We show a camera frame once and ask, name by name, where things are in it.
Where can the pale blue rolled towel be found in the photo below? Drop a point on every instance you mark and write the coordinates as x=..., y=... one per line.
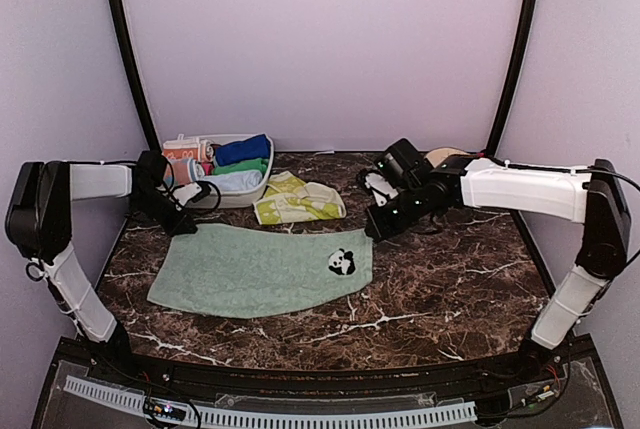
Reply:
x=240, y=181

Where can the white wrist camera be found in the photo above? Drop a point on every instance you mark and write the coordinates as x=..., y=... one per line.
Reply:
x=377, y=186
x=191, y=193

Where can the left black frame post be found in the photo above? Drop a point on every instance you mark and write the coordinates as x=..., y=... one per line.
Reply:
x=119, y=20

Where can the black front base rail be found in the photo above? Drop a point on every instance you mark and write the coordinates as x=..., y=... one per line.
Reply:
x=174, y=370

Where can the white plastic basket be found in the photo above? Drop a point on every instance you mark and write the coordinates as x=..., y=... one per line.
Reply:
x=218, y=200

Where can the sage green towel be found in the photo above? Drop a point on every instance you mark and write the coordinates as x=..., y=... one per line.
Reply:
x=240, y=273

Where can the pink red rolled towel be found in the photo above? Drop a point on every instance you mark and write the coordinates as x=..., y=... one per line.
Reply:
x=207, y=159

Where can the cream bird-pattern plate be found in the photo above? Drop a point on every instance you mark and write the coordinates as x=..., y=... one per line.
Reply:
x=437, y=156

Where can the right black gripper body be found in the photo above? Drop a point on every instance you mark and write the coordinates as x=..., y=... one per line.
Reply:
x=410, y=209

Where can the green rolled towel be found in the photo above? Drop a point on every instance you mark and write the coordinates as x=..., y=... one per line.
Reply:
x=258, y=164

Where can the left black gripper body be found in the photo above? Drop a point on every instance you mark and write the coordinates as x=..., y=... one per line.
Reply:
x=168, y=225

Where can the right black frame post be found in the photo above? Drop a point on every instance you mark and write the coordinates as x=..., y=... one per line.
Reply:
x=512, y=76

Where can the white slotted cable duct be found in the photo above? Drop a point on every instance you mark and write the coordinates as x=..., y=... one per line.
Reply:
x=272, y=414

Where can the orange blue rolled towel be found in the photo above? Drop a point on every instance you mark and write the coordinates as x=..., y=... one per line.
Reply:
x=183, y=171

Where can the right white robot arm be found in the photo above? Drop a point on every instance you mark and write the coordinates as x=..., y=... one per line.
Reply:
x=418, y=185

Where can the orange patterned rolled towel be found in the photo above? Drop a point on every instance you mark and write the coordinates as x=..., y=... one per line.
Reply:
x=184, y=147

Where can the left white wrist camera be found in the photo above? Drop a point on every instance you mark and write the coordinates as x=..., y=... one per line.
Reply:
x=191, y=193

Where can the yellow-green patterned towel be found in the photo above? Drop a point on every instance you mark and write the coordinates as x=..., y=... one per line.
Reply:
x=288, y=199

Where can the black frame post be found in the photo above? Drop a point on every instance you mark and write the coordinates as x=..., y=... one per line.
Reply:
x=119, y=20
x=512, y=76

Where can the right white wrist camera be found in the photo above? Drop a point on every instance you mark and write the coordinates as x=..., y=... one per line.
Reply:
x=377, y=186

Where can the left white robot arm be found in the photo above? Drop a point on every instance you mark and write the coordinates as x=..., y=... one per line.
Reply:
x=39, y=224

